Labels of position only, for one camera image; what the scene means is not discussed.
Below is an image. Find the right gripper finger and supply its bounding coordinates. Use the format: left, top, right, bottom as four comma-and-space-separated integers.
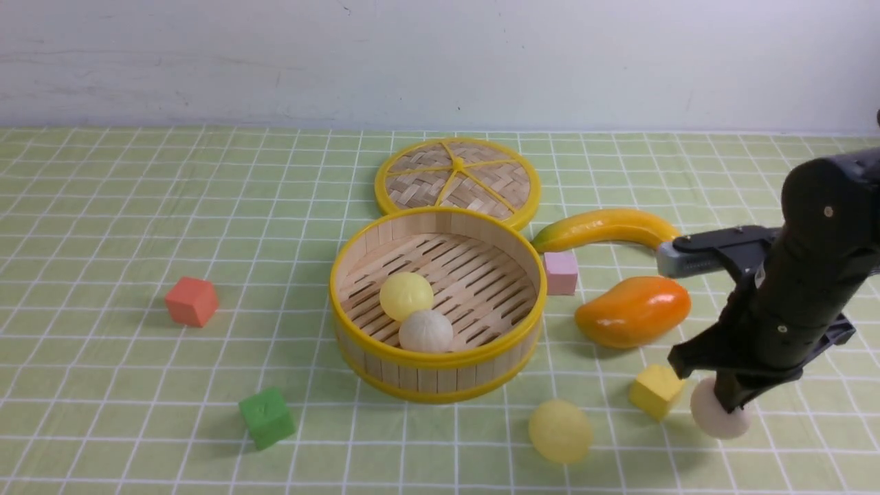
714, 371, 802, 414

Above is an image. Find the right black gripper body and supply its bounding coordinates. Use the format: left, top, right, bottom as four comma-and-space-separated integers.
668, 262, 856, 380

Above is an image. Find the white bun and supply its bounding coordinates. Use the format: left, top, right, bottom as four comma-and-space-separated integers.
398, 309, 455, 353
690, 377, 751, 441

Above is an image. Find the yellow bun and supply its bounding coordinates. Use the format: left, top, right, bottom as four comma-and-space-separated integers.
378, 272, 435, 322
528, 399, 594, 464

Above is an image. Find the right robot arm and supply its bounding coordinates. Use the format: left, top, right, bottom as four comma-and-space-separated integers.
657, 148, 879, 413

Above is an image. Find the bamboo steamer tray yellow rim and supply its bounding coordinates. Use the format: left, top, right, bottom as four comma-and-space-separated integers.
328, 207, 547, 404

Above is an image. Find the woven bamboo steamer lid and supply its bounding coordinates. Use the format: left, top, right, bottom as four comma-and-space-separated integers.
374, 137, 541, 230

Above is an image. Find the yellow cube block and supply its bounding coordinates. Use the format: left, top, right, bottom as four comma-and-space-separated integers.
628, 364, 685, 421

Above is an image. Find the orange toy mango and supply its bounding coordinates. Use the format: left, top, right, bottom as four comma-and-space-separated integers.
574, 276, 692, 350

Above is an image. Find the pink cube block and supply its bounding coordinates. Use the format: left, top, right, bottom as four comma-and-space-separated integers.
543, 251, 579, 296

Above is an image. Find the yellow toy banana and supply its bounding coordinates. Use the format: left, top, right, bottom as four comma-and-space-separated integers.
531, 209, 680, 253

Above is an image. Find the green cube block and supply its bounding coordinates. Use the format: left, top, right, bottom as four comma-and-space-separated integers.
238, 386, 296, 451

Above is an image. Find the red cube block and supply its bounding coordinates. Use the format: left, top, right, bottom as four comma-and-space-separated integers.
164, 276, 218, 328

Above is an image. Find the green checked tablecloth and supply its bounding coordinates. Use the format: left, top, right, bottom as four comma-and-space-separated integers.
1, 128, 878, 494

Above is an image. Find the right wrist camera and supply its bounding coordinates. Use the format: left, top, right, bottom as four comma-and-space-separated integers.
656, 225, 782, 282

